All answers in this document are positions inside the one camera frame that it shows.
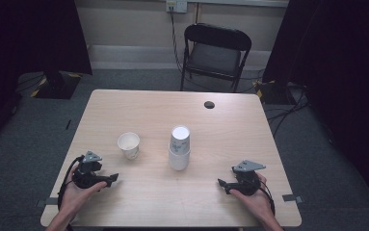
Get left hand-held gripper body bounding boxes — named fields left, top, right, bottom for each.
left=71, top=150, right=105, bottom=190

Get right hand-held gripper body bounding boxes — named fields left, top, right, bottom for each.
left=231, top=159, right=267, bottom=197

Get white paper cup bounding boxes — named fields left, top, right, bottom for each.
left=117, top=131, right=141, bottom=161
left=168, top=146, right=192, bottom=171
left=169, top=124, right=192, bottom=156

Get person's right hand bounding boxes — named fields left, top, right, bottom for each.
left=229, top=172, right=276, bottom=223

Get person's left hand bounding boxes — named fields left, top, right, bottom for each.
left=58, top=165, right=108, bottom=220

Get grey tape strip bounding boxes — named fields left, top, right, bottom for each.
left=35, top=196, right=61, bottom=208
left=281, top=193, right=304, bottom=204

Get black stand base yellow tape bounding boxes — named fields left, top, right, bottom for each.
left=254, top=79, right=298, bottom=106
left=30, top=70, right=83, bottom=100

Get black folding chair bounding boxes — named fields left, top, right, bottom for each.
left=179, top=22, right=253, bottom=94

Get black curtain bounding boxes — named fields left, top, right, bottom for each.
left=0, top=0, right=92, bottom=162
left=261, top=0, right=369, bottom=215

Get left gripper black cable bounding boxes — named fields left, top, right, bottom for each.
left=57, top=155, right=86, bottom=211

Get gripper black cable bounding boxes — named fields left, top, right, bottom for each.
left=258, top=180, right=277, bottom=217
left=57, top=155, right=86, bottom=211

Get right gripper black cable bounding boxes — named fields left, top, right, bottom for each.
left=258, top=180, right=277, bottom=217

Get black floor cables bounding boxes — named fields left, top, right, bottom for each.
left=266, top=82, right=310, bottom=137

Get black braided power cable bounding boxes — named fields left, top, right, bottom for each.
left=169, top=7, right=187, bottom=74

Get white wall socket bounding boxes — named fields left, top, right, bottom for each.
left=165, top=0, right=189, bottom=14

